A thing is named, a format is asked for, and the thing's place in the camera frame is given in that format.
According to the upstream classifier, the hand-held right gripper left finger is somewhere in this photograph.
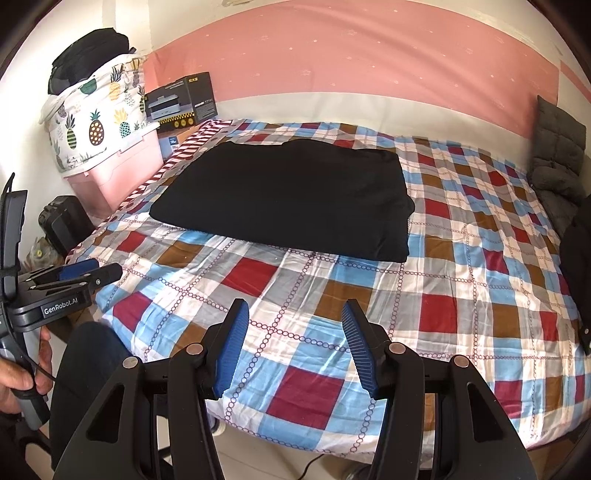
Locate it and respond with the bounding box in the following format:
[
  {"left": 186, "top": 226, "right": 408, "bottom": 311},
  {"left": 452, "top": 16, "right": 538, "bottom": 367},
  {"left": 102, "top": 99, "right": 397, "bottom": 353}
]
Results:
[{"left": 53, "top": 298, "right": 250, "bottom": 480}]

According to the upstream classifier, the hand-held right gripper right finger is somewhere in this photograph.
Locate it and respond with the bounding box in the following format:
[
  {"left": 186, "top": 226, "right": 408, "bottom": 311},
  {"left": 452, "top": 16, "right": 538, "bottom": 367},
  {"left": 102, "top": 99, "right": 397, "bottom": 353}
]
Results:
[{"left": 342, "top": 299, "right": 539, "bottom": 480}]

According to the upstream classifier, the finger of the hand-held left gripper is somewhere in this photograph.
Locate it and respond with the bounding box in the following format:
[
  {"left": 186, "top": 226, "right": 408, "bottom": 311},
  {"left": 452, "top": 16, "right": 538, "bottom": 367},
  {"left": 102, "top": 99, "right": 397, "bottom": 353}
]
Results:
[
  {"left": 21, "top": 258, "right": 100, "bottom": 283},
  {"left": 30, "top": 263, "right": 123, "bottom": 292}
]

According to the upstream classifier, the black jacket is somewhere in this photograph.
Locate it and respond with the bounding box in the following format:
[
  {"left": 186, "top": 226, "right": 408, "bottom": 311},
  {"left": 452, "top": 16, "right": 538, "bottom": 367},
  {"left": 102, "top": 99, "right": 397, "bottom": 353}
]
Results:
[{"left": 148, "top": 138, "right": 415, "bottom": 264}]

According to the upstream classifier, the person's left hand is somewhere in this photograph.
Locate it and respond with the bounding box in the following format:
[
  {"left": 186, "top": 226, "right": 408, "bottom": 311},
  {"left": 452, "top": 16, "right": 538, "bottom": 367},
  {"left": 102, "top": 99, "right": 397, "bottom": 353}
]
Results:
[{"left": 0, "top": 325, "right": 54, "bottom": 415}]

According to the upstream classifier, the pale yellow object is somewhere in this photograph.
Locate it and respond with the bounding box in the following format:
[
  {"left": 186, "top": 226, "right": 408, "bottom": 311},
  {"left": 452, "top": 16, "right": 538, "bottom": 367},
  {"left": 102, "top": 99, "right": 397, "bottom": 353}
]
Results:
[{"left": 25, "top": 237, "right": 63, "bottom": 271}]

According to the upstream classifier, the black hard case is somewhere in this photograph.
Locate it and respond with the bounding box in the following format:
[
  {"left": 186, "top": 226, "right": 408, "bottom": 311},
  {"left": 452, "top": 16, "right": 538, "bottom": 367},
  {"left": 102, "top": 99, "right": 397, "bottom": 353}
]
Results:
[{"left": 38, "top": 195, "right": 95, "bottom": 259}]

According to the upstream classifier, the person's black pants leg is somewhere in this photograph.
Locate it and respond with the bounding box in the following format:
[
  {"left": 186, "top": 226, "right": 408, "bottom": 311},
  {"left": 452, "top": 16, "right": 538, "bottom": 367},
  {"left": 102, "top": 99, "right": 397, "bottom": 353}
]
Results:
[{"left": 48, "top": 322, "right": 174, "bottom": 467}]

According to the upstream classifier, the pink plastic storage bin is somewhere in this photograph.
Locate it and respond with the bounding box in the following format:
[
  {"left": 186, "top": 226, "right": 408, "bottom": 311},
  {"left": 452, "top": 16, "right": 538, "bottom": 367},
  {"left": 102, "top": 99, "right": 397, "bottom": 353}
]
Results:
[{"left": 62, "top": 124, "right": 164, "bottom": 217}]

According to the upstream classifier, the checkered patchwork blanket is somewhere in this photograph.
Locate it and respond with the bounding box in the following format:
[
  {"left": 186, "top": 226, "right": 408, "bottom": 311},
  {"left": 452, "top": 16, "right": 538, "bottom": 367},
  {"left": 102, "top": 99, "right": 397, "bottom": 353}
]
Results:
[{"left": 67, "top": 117, "right": 587, "bottom": 457}]

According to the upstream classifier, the pineapple print cloth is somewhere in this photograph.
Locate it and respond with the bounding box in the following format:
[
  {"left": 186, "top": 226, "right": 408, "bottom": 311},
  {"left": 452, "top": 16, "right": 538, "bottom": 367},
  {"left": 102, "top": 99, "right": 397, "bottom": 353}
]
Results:
[{"left": 39, "top": 53, "right": 149, "bottom": 174}]

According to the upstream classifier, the blue cardboard box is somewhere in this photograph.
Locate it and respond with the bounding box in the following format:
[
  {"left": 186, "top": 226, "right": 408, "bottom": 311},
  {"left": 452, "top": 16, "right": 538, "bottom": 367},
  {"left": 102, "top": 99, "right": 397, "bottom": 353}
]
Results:
[{"left": 157, "top": 123, "right": 204, "bottom": 162}]

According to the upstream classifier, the black printed cardboard box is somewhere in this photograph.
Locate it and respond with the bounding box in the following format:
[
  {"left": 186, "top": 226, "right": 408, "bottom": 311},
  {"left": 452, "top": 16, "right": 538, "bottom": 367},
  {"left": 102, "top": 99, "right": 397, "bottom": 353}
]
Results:
[{"left": 144, "top": 71, "right": 219, "bottom": 129}]

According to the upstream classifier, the black backpack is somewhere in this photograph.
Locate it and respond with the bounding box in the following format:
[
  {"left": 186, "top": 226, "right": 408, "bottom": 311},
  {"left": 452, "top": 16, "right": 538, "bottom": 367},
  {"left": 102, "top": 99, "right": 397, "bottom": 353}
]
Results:
[{"left": 47, "top": 28, "right": 137, "bottom": 95}]

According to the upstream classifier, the black garment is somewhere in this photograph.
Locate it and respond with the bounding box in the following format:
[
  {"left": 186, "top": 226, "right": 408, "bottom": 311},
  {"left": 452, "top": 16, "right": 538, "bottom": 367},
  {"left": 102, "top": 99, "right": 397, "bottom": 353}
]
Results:
[{"left": 560, "top": 196, "right": 591, "bottom": 356}]

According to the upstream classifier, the grey quilted cushion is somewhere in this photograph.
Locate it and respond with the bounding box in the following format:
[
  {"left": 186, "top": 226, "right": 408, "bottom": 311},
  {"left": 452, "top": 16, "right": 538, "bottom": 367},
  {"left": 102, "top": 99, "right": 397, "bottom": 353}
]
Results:
[{"left": 530, "top": 95, "right": 588, "bottom": 238}]

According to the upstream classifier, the black floor cable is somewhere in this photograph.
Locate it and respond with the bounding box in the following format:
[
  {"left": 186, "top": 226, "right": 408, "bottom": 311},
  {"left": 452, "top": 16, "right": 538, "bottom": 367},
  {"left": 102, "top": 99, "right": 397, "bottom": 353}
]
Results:
[{"left": 295, "top": 455, "right": 326, "bottom": 480}]

